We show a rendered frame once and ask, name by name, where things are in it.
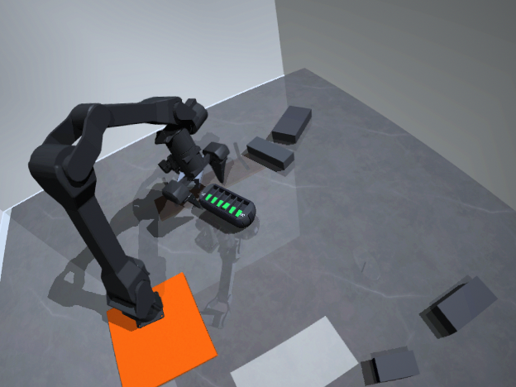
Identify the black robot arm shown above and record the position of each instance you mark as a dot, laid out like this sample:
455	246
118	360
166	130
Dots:
66	173

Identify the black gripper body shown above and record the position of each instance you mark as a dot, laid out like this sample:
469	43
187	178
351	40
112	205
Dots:
192	164

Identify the dark grey switch panel with green rocker switches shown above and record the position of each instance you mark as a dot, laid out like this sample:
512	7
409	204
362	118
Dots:
227	205

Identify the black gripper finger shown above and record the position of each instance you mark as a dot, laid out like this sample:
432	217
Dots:
192	200
218	168

